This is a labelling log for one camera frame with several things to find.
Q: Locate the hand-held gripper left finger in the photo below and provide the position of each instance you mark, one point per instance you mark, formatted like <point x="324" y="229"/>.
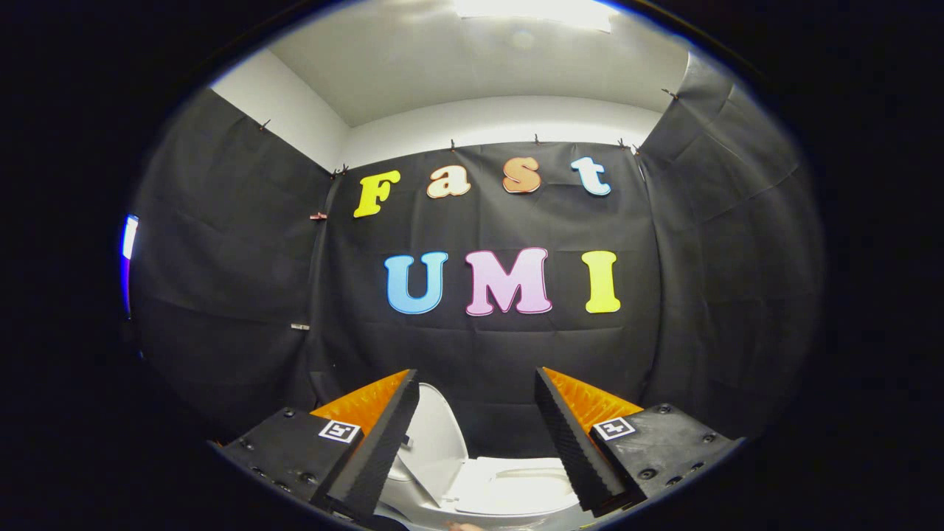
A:
<point x="369" y="464"/>

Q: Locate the ceiling light panel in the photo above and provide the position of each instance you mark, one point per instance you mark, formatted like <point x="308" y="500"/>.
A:
<point x="535" y="11"/>

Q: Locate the white toilet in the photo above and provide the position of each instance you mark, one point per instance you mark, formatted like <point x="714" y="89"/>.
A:
<point x="516" y="487"/>

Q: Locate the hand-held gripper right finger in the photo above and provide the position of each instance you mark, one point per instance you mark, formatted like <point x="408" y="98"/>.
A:
<point x="568" y="450"/>

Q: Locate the white toilet lid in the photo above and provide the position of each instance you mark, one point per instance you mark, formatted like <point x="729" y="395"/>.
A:
<point x="439" y="435"/>

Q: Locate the black backdrop cloth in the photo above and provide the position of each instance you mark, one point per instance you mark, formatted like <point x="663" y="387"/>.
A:
<point x="487" y="354"/>

